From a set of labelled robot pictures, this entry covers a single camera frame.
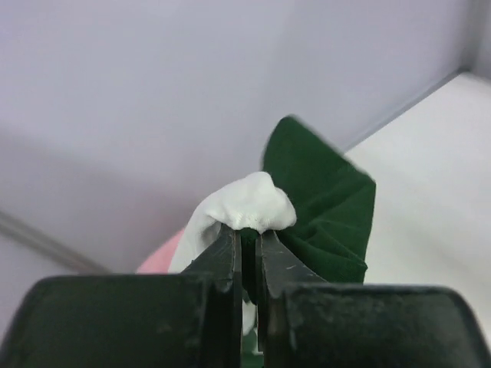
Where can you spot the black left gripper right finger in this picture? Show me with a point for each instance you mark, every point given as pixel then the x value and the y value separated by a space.
pixel 304 321

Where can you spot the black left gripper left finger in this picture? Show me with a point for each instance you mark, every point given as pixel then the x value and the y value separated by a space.
pixel 190 319

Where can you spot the white and green t-shirt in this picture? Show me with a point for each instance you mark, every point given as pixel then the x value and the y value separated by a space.
pixel 318 203

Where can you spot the pink t-shirt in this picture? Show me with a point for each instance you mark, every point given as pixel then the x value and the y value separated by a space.
pixel 159 261

